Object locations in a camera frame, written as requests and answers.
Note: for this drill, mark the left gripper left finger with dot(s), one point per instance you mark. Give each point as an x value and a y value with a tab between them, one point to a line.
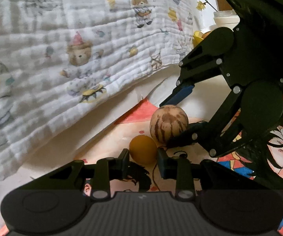
92	179

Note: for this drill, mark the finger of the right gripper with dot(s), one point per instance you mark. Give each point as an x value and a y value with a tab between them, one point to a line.
216	136
202	63

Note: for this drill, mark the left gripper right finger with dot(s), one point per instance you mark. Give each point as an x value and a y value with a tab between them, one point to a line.
184	172

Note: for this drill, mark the small orange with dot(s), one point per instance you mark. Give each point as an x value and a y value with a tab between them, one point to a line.
143	150

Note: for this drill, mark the striped brown round fruit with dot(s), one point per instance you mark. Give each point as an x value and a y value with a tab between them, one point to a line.
167	122

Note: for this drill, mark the yellow plastic basket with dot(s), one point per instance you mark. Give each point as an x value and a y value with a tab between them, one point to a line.
199	36

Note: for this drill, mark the colourful anime comic mat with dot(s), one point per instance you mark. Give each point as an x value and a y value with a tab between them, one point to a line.
256	163

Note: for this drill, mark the right white printed muslin cloth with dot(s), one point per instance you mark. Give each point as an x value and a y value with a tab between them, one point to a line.
59	59

